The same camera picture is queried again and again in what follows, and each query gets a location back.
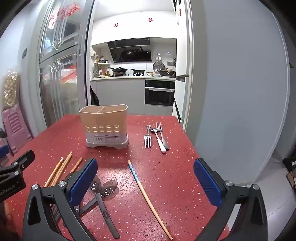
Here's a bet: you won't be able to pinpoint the yellow patterned wooden chopstick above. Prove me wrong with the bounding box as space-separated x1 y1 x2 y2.
69 157 83 174

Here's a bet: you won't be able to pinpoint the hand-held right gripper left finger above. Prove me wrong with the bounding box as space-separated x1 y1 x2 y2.
22 158 99 241

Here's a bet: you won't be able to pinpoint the black range hood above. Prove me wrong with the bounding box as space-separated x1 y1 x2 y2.
107 37 152 63

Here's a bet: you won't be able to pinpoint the white oven handle towel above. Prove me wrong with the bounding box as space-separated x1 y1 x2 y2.
148 86 175 92

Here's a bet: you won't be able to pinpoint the black cooking pot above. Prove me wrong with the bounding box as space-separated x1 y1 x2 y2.
158 69 176 77

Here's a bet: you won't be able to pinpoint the grey kitchen base cabinets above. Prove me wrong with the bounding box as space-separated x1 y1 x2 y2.
90 77 146 115

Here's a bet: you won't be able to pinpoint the black trash bag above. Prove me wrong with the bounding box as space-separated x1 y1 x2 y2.
90 82 100 105

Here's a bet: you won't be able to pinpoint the black built-in oven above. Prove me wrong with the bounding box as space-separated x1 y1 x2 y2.
144 79 176 107

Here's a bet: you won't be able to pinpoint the red paper door decoration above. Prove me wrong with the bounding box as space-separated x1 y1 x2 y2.
47 5 80 28

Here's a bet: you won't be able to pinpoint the white handle metal spoon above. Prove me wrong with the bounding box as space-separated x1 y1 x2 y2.
151 127 167 154

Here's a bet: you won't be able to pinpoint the white spice rack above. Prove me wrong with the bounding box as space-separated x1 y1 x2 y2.
92 59 110 78

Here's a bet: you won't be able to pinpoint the blue patterned wooden chopstick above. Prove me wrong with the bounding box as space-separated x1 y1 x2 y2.
127 160 173 240

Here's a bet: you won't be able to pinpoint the beige plastic cutlery holder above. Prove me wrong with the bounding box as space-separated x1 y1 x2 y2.
79 104 129 148

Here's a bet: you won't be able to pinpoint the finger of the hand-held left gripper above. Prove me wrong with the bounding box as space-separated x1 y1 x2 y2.
0 144 10 161
0 150 36 178

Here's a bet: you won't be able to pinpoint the red plastic basket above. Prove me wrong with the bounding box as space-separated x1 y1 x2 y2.
61 65 77 84

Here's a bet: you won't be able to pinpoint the long metal fork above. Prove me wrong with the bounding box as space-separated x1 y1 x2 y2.
156 122 170 150

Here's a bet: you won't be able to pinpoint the brown translucent plastic spoon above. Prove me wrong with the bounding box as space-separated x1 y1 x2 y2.
89 175 121 239
77 179 119 216

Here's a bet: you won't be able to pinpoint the white refrigerator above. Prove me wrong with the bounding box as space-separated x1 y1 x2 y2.
172 0 195 130

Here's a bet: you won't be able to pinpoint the bag of beige nuts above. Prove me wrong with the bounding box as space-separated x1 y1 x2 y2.
1 72 21 109

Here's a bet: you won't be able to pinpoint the sliding glass door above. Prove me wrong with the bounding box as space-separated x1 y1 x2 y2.
30 0 95 128

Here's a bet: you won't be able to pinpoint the ornate handle metal fork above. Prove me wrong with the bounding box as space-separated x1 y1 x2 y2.
144 125 152 149

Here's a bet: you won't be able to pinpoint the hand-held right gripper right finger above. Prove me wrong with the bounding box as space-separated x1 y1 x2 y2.
193 158 269 241

